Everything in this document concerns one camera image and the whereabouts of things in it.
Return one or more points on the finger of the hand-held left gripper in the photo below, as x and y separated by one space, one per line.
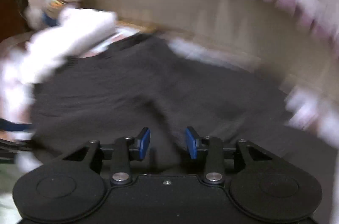
16 151
14 125

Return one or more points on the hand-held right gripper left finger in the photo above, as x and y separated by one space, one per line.
143 144

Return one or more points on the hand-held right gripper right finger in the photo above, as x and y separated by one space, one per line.
192 143

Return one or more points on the dark grey knit sweater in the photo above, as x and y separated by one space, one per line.
132 86

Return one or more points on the white folded towel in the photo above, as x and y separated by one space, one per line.
74 38

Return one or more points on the blue fabric item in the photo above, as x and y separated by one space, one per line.
50 19

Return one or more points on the checkered floor mat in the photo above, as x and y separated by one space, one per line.
304 107

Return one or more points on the beige bed base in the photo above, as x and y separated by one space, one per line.
212 17

